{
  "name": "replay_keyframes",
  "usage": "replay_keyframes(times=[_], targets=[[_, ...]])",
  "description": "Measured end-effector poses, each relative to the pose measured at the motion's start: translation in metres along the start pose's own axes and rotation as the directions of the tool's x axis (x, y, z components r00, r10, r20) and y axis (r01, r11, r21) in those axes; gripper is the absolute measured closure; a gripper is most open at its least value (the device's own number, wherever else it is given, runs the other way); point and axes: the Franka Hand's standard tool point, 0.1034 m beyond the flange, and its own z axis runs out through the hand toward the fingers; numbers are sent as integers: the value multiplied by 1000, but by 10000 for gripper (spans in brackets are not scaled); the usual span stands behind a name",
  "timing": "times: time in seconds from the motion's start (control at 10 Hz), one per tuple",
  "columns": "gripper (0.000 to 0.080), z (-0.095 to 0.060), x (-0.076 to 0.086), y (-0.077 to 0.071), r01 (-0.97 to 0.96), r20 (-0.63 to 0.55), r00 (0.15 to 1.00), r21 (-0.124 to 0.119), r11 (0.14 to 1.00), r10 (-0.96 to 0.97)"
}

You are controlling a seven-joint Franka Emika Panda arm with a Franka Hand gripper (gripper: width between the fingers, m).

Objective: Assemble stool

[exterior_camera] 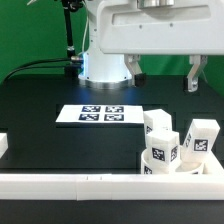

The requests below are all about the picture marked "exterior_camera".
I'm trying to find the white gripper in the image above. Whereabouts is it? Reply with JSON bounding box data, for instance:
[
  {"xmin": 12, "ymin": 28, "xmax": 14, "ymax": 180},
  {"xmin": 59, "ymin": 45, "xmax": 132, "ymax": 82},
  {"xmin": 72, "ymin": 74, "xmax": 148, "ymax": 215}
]
[{"xmin": 97, "ymin": 0, "xmax": 224, "ymax": 92}]

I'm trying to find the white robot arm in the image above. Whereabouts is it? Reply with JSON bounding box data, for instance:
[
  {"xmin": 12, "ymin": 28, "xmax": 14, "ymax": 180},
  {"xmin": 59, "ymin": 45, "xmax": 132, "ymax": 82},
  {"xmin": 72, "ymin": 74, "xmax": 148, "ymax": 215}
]
[{"xmin": 79, "ymin": 0, "xmax": 224, "ymax": 92}]

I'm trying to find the white marker sheet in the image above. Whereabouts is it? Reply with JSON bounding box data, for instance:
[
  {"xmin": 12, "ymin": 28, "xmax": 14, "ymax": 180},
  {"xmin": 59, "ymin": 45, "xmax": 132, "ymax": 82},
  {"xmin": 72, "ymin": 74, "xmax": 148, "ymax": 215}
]
[{"xmin": 56, "ymin": 105, "xmax": 144, "ymax": 124}]

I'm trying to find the white U-shaped fence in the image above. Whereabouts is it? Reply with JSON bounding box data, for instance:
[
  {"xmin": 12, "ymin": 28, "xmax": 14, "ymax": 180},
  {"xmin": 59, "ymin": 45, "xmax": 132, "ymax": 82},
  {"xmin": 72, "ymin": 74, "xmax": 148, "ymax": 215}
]
[{"xmin": 0, "ymin": 155, "xmax": 224, "ymax": 200}]

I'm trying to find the white block at left edge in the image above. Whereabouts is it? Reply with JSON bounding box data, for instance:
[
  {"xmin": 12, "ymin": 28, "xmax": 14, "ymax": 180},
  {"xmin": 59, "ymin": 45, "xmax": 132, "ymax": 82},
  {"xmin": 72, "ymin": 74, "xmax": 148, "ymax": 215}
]
[{"xmin": 0, "ymin": 133, "xmax": 8, "ymax": 158}]

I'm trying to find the black camera stand pole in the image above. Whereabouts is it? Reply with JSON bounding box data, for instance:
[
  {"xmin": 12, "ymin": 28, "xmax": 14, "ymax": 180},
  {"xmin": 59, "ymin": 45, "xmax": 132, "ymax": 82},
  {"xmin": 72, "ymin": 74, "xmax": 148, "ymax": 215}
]
[{"xmin": 55, "ymin": 0, "xmax": 84, "ymax": 78}]

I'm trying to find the black cable bundle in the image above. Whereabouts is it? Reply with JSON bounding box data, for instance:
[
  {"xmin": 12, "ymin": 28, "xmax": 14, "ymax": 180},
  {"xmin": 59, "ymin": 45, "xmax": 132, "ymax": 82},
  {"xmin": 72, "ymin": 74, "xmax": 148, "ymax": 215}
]
[{"xmin": 0, "ymin": 58, "xmax": 83, "ymax": 84}]

